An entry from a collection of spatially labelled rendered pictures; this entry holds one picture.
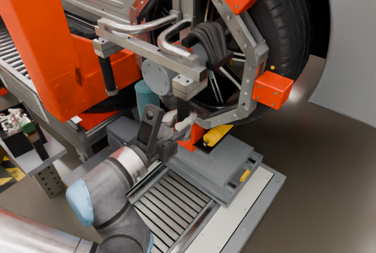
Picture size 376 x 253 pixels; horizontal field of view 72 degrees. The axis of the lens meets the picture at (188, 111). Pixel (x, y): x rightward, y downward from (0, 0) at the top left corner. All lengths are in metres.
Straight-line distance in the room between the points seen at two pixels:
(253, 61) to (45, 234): 0.62
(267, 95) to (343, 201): 1.06
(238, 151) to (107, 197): 0.98
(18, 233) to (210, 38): 0.55
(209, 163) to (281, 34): 0.80
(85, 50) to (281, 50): 0.79
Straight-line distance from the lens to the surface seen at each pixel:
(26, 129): 1.12
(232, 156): 1.43
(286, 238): 1.51
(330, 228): 1.62
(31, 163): 1.27
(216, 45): 0.69
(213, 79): 1.05
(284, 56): 0.83
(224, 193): 1.39
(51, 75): 1.15
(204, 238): 1.35
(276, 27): 0.80
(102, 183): 0.59
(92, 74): 1.25
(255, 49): 0.75
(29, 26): 1.07
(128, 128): 1.32
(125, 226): 0.61
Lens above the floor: 1.32
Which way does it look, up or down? 41 degrees down
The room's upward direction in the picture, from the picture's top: straight up
